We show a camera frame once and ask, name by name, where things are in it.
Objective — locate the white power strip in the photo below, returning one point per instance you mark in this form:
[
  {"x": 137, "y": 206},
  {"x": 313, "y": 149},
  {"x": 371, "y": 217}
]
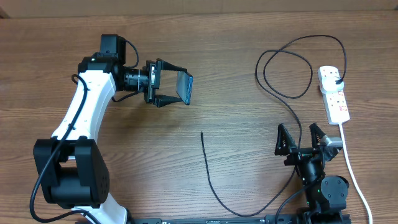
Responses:
[{"x": 335, "y": 103}]

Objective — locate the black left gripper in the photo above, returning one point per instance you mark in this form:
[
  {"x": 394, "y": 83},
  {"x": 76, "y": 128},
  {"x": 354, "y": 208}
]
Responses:
[{"x": 154, "y": 82}]

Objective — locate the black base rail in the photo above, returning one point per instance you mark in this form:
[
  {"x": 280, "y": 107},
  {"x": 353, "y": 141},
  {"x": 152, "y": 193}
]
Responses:
[{"x": 217, "y": 221}]

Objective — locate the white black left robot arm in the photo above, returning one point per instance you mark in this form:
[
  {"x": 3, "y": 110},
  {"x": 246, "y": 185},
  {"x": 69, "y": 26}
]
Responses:
[{"x": 73, "y": 177}]

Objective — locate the white charger plug adapter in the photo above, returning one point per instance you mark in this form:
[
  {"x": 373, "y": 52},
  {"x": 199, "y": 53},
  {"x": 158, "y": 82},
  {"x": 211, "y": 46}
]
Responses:
[{"x": 330, "y": 84}]

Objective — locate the blue Galaxy smartphone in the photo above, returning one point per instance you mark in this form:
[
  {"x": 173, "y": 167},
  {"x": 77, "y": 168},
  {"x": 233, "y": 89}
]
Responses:
[{"x": 184, "y": 86}]

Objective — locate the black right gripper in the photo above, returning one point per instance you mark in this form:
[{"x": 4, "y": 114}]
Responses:
[{"x": 298, "y": 154}]

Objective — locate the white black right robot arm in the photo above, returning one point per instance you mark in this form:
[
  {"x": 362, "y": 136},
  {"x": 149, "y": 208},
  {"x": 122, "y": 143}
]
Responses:
[{"x": 325, "y": 195}]

